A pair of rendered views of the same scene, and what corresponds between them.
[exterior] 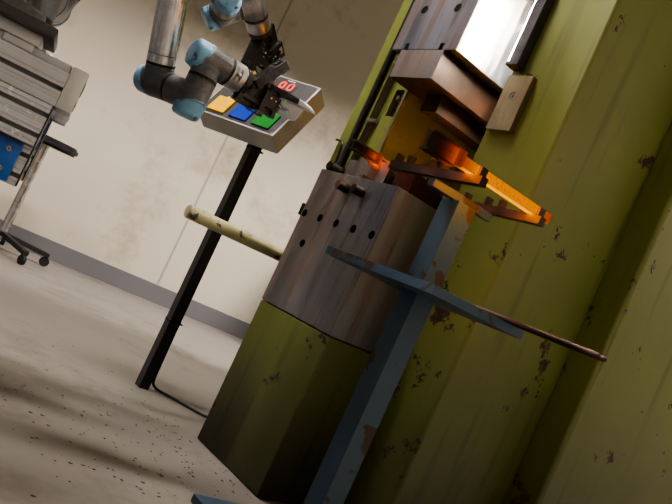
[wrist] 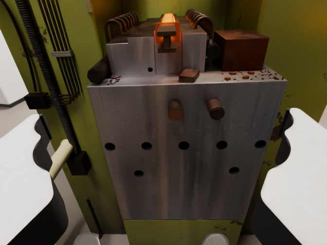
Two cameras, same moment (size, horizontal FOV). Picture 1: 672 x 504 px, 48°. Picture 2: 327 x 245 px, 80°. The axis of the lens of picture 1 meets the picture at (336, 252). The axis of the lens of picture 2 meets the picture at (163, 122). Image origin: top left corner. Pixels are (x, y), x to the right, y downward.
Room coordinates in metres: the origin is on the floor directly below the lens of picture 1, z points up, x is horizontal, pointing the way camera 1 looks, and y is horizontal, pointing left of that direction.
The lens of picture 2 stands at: (1.98, 0.33, 1.05)
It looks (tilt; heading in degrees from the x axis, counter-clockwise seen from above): 32 degrees down; 310
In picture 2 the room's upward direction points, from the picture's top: 3 degrees counter-clockwise
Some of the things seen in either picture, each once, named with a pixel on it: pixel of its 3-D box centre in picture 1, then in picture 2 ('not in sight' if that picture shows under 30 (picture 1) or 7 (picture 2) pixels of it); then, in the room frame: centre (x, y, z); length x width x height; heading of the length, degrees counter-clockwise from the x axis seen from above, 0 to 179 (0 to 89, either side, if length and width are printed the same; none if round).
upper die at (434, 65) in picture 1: (457, 96); not in sight; (2.38, -0.15, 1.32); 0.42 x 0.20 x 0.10; 127
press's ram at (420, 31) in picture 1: (498, 28); not in sight; (2.35, -0.17, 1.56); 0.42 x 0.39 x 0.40; 127
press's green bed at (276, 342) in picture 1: (328, 413); (179, 193); (2.34, -0.19, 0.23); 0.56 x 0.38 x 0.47; 127
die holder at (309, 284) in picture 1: (390, 278); (179, 112); (2.34, -0.19, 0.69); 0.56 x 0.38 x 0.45; 127
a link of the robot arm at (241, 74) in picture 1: (235, 76); not in sight; (1.92, 0.42, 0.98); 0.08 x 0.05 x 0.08; 37
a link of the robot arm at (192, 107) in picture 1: (188, 95); not in sight; (1.88, 0.50, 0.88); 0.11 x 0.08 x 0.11; 65
